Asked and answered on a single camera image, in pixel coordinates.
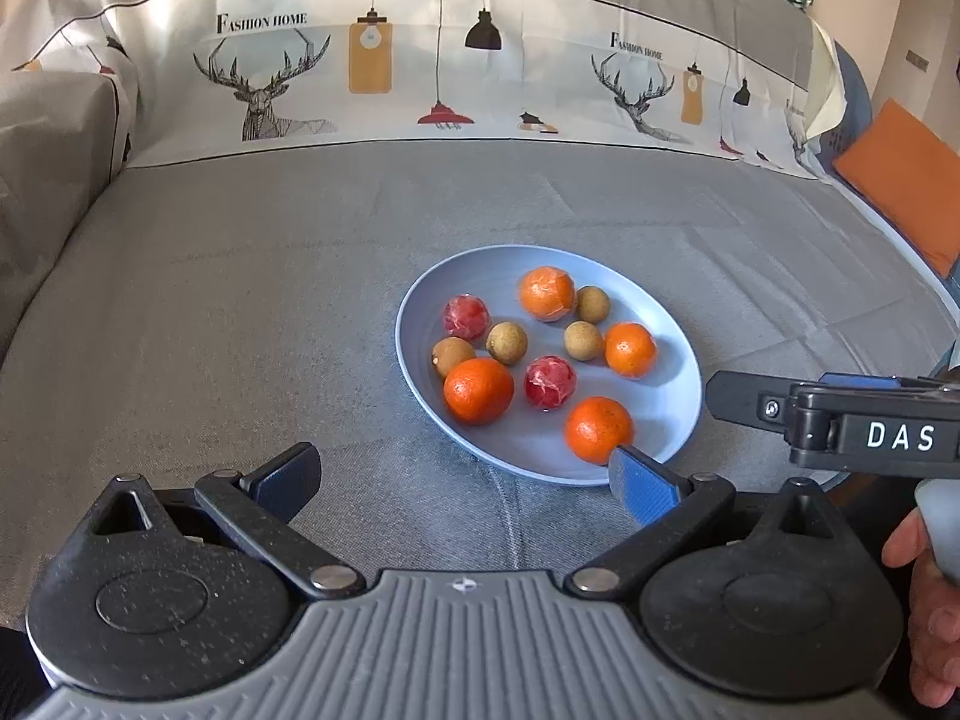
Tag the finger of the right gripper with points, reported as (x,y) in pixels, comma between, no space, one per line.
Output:
(833,379)
(749,400)

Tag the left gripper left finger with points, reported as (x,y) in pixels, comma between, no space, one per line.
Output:
(226,537)

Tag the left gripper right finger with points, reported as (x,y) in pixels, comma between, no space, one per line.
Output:
(701,539)

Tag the orange mandarin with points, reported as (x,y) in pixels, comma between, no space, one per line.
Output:
(478,391)
(547,293)
(630,349)
(597,426)

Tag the light blue plate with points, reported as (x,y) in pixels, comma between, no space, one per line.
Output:
(665,404)

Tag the red fruit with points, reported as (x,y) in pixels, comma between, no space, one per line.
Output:
(548,382)
(465,317)

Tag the brown longan fruit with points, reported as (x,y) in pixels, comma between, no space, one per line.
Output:
(592,304)
(450,352)
(507,343)
(583,341)

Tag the person's right hand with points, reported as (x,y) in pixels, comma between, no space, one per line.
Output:
(933,627)

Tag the orange cushion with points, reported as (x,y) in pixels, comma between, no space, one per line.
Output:
(911,178)

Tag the grey printed sofa cover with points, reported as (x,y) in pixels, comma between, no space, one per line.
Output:
(212,209)

